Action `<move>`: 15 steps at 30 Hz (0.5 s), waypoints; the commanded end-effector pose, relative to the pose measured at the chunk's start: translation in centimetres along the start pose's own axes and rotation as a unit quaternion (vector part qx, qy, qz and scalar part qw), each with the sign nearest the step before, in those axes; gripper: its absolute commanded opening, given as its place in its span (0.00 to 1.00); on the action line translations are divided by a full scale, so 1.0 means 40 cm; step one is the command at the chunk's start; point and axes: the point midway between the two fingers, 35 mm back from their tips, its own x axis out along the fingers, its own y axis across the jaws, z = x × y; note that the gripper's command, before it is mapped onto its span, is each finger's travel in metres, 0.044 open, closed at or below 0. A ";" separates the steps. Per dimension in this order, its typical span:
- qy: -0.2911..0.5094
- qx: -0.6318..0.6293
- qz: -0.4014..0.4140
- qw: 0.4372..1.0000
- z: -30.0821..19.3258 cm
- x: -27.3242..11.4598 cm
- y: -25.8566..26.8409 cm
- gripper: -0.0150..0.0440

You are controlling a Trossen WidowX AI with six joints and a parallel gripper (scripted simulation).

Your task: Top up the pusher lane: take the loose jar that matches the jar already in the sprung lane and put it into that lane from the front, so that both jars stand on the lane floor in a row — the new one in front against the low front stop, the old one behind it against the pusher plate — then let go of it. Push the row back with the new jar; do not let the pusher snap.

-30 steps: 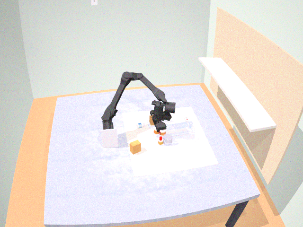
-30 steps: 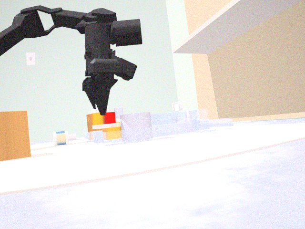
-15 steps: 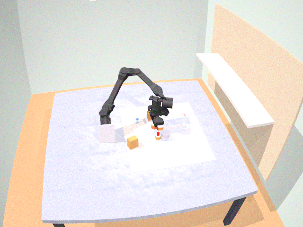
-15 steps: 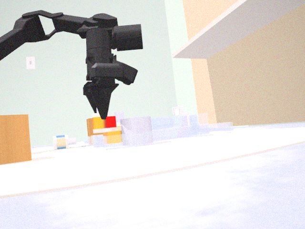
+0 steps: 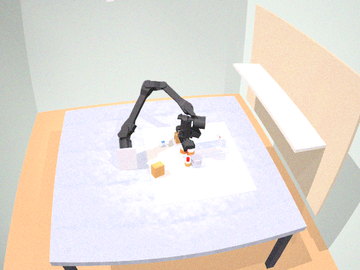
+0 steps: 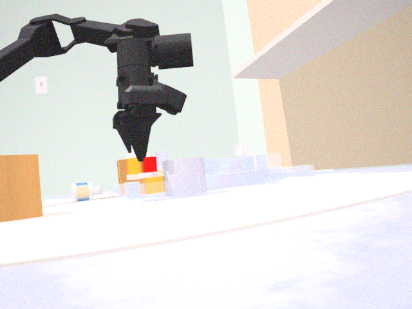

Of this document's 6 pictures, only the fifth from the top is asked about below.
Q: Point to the white jar with cream and blue label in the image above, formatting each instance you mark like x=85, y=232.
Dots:
x=163, y=143

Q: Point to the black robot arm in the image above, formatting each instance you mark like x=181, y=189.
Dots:
x=148, y=86

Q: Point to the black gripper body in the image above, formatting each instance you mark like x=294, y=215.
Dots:
x=185, y=134

